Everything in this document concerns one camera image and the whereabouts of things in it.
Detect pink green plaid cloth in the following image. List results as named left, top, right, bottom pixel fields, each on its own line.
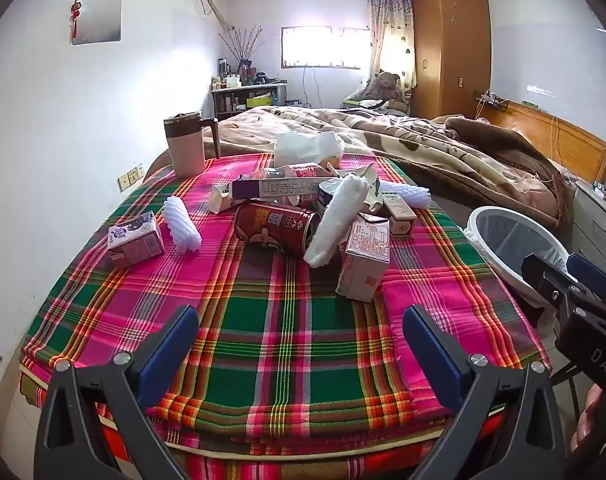
left=20, top=152, right=551, bottom=480

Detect shelf with bottles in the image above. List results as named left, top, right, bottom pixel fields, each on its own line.
left=210, top=84, right=289, bottom=120

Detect grey drawer nightstand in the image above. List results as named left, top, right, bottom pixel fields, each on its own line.
left=573, top=180, right=606, bottom=263

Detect window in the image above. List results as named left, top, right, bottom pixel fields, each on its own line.
left=281, top=25, right=371, bottom=69

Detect red drink can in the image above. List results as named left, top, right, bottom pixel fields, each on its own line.
left=233, top=200, right=321, bottom=258

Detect small brown white box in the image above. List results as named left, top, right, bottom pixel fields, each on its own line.
left=383, top=195, right=418, bottom=237

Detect white pink carton box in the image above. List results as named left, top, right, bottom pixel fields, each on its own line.
left=336, top=212, right=391, bottom=302

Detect air conditioner pipe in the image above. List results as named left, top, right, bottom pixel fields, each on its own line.
left=195, top=0, right=234, bottom=29

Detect white foam net sleeve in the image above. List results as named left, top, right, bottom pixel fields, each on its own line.
left=303, top=172, right=371, bottom=267
left=378, top=183, right=430, bottom=209
left=162, top=196, right=203, bottom=252

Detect brown patterned blanket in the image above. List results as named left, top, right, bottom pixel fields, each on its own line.
left=218, top=105, right=574, bottom=233

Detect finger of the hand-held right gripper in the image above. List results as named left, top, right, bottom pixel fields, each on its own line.
left=568, top=254, right=606, bottom=311
left=522, top=254, right=584, bottom=312

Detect long purple white box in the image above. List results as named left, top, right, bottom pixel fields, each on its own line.
left=231, top=177, right=334, bottom=202

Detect printed carton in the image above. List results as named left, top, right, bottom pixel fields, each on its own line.
left=359, top=164, right=385, bottom=211

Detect person's right hand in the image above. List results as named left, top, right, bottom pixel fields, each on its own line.
left=570, top=385, right=604, bottom=453

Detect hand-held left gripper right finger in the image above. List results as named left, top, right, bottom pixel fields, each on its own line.
left=402, top=305, right=571, bottom=480

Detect wall socket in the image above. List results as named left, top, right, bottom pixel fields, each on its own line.
left=118, top=164, right=144, bottom=192

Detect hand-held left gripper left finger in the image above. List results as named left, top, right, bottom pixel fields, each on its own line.
left=33, top=305, right=200, bottom=480

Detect grey wall panel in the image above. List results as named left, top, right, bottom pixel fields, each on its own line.
left=72, top=0, right=122, bottom=46

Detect white yellow tissue pack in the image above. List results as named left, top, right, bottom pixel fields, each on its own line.
left=274, top=132, right=345, bottom=168

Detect wall rack with power strip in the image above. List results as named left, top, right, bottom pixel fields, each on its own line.
left=474, top=91, right=510, bottom=109

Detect wooden headboard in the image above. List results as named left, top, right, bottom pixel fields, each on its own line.
left=483, top=100, right=606, bottom=186

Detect white trash bin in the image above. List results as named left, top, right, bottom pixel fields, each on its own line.
left=466, top=206, right=569, bottom=307

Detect blue white cup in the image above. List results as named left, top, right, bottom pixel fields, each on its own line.
left=318, top=178, right=344, bottom=211

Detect patterned curtain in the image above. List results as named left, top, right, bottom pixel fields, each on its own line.
left=365, top=0, right=416, bottom=92

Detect brown teddy bear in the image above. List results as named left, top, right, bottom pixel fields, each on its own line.
left=370, top=71, right=404, bottom=107

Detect green pillow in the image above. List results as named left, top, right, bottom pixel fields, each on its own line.
left=343, top=87, right=380, bottom=109

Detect bed mattress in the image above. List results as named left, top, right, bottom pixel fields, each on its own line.
left=430, top=194, right=486, bottom=233

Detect wooden wardrobe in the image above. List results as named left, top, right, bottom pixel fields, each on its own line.
left=413, top=0, right=493, bottom=120

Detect pink mug with brown lid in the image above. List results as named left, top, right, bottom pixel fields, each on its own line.
left=164, top=112, right=220, bottom=177

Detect dry branches in vase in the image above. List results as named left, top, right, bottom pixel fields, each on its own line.
left=219, top=27, right=276, bottom=73

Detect purple milk carton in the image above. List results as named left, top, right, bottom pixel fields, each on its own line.
left=107, top=211, right=165, bottom=268

